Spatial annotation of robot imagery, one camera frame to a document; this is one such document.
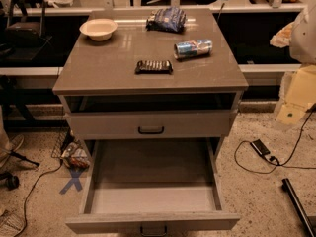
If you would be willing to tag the blue silver redbull can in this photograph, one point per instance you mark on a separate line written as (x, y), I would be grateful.
(192, 48)

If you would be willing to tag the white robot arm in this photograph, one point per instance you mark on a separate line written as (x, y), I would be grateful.
(300, 35)

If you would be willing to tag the grey drawer cabinet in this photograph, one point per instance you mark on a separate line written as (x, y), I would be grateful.
(99, 77)

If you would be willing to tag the closed grey upper drawer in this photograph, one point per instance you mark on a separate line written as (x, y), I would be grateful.
(136, 125)

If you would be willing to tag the open grey lower drawer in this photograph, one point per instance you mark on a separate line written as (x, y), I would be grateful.
(152, 187)

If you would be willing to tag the black snack bar wrapper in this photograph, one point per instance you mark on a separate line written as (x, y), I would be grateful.
(153, 67)

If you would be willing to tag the blue chip bag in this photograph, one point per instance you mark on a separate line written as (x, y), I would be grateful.
(170, 19)

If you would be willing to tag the snack packets on floor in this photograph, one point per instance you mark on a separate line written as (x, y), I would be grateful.
(75, 157)

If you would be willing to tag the white bowl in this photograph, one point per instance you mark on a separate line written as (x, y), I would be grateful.
(98, 29)

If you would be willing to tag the blue tape cross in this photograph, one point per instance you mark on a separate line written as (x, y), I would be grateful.
(74, 181)

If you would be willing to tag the black pole on floor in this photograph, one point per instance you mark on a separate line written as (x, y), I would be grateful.
(307, 225)

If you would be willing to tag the black chair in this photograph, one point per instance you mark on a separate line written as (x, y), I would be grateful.
(23, 39)

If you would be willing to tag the wire basket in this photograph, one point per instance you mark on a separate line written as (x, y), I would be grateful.
(64, 137)

